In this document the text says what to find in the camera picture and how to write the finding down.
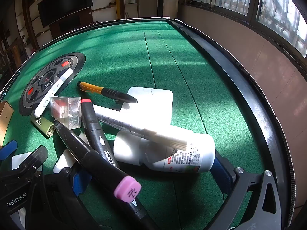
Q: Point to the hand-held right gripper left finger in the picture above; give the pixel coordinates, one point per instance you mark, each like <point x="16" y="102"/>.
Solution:
<point x="80" y="182"/>

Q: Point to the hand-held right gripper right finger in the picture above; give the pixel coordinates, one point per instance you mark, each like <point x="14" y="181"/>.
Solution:
<point x="223" y="172"/>

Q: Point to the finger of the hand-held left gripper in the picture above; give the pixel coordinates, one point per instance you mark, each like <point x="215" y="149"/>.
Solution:
<point x="8" y="148"/>
<point x="33" y="159"/>

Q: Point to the black marker with pink cap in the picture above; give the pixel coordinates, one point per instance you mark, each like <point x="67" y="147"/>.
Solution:
<point x="91" y="158"/>

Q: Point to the small white bottle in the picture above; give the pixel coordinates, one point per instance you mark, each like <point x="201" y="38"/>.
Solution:
<point x="63" y="160"/>

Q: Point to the large white labelled bottle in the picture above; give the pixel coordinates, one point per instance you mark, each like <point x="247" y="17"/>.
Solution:
<point x="199" y="153"/>

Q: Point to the cardboard box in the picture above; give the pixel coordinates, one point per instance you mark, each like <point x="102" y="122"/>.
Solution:
<point x="6" y="117"/>

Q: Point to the green lighter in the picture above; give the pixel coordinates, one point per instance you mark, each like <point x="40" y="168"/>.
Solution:
<point x="44" y="125"/>

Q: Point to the black marker with red cap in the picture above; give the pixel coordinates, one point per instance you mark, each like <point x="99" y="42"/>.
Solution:
<point x="96" y="134"/>

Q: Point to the clear packet with red candle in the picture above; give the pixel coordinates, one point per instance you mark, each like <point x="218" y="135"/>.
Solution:
<point x="62" y="107"/>

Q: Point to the white marker pen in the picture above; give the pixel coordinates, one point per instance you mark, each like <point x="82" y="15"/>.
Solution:
<point x="54" y="91"/>

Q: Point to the yellow and black pen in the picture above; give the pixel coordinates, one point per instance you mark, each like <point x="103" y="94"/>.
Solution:
<point x="96" y="88"/>

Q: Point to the round grey table control panel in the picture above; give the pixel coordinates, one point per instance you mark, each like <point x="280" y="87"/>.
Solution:
<point x="36" y="86"/>

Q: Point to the black wall television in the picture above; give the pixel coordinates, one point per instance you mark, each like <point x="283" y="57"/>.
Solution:
<point x="64" y="2"/>

